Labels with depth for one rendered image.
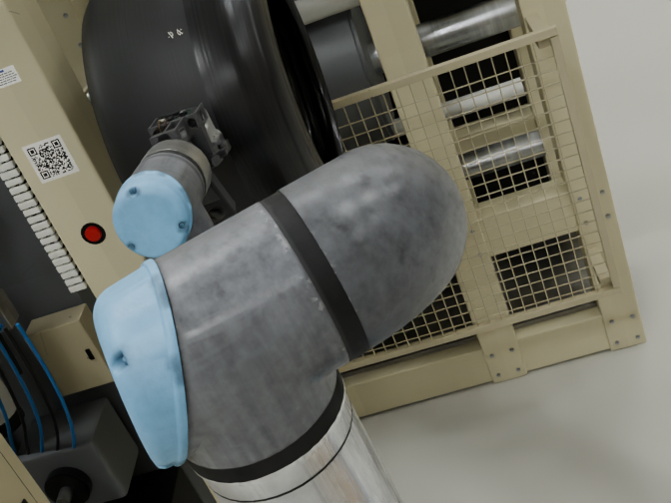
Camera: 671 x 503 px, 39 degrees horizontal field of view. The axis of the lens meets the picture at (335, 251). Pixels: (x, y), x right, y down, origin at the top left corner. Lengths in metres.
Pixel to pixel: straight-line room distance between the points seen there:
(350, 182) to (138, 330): 0.15
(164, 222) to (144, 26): 0.49
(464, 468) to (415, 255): 1.94
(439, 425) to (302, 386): 2.06
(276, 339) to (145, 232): 0.56
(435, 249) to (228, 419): 0.16
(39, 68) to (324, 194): 1.15
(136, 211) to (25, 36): 0.64
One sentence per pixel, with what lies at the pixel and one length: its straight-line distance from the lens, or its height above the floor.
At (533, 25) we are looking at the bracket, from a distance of 2.13.
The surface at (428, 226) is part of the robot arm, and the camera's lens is 0.58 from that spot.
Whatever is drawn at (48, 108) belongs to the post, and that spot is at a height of 1.31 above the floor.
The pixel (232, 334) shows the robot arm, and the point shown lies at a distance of 0.54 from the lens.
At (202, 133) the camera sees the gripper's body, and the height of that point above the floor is 1.30.
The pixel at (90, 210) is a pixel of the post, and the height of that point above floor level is 1.11.
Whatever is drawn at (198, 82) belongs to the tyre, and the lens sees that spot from 1.43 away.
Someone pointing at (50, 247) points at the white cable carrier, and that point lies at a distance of 1.83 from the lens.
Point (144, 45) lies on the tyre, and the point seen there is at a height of 1.38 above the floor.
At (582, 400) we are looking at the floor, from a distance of 2.56.
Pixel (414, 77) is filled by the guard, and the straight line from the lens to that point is 2.04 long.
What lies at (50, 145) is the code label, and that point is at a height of 1.24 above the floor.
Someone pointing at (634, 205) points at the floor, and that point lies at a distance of 3.27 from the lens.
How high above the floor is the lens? 1.71
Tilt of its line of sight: 29 degrees down
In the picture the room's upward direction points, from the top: 23 degrees counter-clockwise
